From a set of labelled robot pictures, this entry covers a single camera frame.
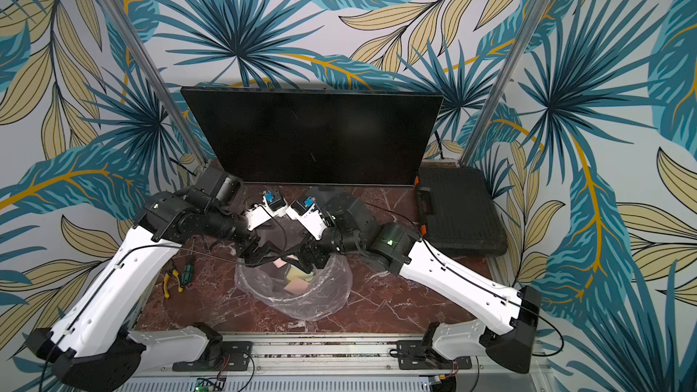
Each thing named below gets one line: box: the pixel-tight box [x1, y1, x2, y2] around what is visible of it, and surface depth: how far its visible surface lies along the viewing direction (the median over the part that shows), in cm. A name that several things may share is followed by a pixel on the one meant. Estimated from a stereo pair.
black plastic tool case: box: [414, 165, 509, 257], surface depth 99 cm
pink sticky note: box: [284, 277, 309, 294], surface depth 74 cm
